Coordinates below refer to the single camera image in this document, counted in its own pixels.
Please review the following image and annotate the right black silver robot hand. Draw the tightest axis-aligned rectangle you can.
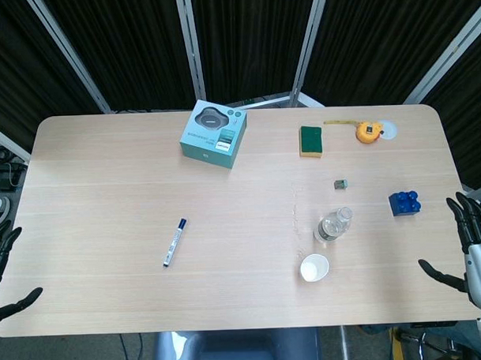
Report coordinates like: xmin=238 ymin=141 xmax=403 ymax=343
xmin=415 ymin=190 xmax=481 ymax=313

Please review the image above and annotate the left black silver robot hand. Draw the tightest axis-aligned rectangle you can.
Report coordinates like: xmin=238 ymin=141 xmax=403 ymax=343
xmin=0 ymin=219 xmax=46 ymax=324

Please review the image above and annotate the transparent plastic bottle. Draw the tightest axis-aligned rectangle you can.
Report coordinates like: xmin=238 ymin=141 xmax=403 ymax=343
xmin=312 ymin=206 xmax=355 ymax=246

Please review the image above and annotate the white paper cup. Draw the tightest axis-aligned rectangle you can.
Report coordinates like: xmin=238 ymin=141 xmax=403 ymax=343
xmin=299 ymin=253 xmax=331 ymax=283

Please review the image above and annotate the black floor equipment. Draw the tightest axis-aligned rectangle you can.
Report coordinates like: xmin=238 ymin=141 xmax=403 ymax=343
xmin=0 ymin=144 xmax=29 ymax=193

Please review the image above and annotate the blue toy building block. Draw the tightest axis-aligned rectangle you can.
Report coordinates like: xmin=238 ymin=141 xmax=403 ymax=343
xmin=387 ymin=189 xmax=423 ymax=218

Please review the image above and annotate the white table leg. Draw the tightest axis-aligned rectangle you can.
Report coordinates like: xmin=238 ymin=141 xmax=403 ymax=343
xmin=339 ymin=324 xmax=350 ymax=360

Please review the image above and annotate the white round table grommet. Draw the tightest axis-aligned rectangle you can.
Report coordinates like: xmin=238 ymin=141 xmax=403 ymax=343
xmin=378 ymin=118 xmax=400 ymax=141

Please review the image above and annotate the blue white marker pen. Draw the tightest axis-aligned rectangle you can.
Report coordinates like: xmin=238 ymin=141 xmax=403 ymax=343
xmin=160 ymin=217 xmax=190 ymax=269

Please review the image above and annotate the orange tape measure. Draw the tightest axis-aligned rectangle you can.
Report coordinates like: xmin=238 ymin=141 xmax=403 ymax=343
xmin=324 ymin=118 xmax=385 ymax=147

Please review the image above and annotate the green yellow sponge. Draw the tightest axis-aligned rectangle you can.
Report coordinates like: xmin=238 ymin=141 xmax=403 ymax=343
xmin=298 ymin=124 xmax=325 ymax=159

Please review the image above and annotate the teal speaker box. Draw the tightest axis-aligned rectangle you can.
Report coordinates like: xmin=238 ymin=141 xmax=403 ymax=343
xmin=178 ymin=97 xmax=250 ymax=172

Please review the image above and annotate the grey-blue robot torso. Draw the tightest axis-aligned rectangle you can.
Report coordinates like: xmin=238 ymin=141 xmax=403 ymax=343
xmin=150 ymin=326 xmax=323 ymax=360

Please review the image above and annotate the grey screen frame post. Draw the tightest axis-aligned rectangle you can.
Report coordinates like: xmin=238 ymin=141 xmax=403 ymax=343
xmin=0 ymin=118 xmax=32 ymax=163
xmin=284 ymin=0 xmax=334 ymax=107
xmin=174 ymin=0 xmax=208 ymax=103
xmin=399 ymin=0 xmax=481 ymax=105
xmin=24 ymin=0 xmax=113 ymax=117

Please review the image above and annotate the black floor cable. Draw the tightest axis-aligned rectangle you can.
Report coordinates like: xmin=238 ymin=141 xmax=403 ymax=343
xmin=118 ymin=332 xmax=145 ymax=360

